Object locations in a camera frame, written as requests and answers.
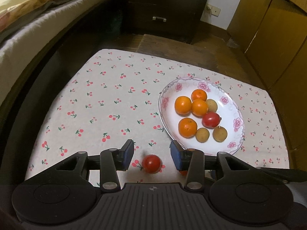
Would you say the brown longan with stem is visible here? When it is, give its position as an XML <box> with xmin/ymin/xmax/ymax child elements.
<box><xmin>212</xmin><ymin>125</ymin><xmax>228</xmax><ymax>142</ymax></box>

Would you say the large cherry tomato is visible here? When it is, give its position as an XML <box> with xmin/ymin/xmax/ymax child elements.
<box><xmin>202</xmin><ymin>112</ymin><xmax>221</xmax><ymax>128</ymax></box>

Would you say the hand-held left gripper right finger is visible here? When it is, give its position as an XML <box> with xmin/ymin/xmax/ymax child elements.
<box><xmin>169</xmin><ymin>140</ymin><xmax>259</xmax><ymax>193</ymax></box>

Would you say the small orange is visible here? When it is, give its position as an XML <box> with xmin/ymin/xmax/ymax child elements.
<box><xmin>174</xmin><ymin>96</ymin><xmax>192</xmax><ymax>115</ymax></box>
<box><xmin>178</xmin><ymin>117</ymin><xmax>198</xmax><ymax>138</ymax></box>
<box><xmin>191</xmin><ymin>89</ymin><xmax>208</xmax><ymax>102</ymax></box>
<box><xmin>191</xmin><ymin>99</ymin><xmax>209</xmax><ymax>117</ymax></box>

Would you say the light wooden cabinet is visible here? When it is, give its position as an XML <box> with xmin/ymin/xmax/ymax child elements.
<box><xmin>227</xmin><ymin>0</ymin><xmax>307</xmax><ymax>149</ymax></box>

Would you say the beige wall outlet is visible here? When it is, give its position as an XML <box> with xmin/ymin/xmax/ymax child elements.
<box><xmin>206</xmin><ymin>3</ymin><xmax>221</xmax><ymax>17</ymax></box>

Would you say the bed with quilt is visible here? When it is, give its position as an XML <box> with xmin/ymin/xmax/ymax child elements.
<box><xmin>0</xmin><ymin>0</ymin><xmax>120</xmax><ymax>101</ymax></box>

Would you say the dark wooden nightstand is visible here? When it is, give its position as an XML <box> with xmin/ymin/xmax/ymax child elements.
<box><xmin>120</xmin><ymin>0</ymin><xmax>213</xmax><ymax>45</ymax></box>

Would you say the cherry print tablecloth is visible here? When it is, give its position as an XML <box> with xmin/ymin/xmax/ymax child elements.
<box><xmin>24</xmin><ymin>48</ymin><xmax>290</xmax><ymax>190</ymax></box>

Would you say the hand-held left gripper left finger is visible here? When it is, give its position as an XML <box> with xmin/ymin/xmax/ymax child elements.
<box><xmin>55</xmin><ymin>139</ymin><xmax>135</xmax><ymax>193</ymax></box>

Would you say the white floral rim plate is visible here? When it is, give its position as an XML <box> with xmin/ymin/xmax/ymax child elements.
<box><xmin>158</xmin><ymin>77</ymin><xmax>245</xmax><ymax>156</ymax></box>

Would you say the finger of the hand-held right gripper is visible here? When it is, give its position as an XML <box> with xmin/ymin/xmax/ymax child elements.
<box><xmin>255</xmin><ymin>166</ymin><xmax>307</xmax><ymax>183</ymax></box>

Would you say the small round cherry tomato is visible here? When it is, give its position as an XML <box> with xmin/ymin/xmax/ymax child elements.
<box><xmin>141</xmin><ymin>154</ymin><xmax>161</xmax><ymax>174</ymax></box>

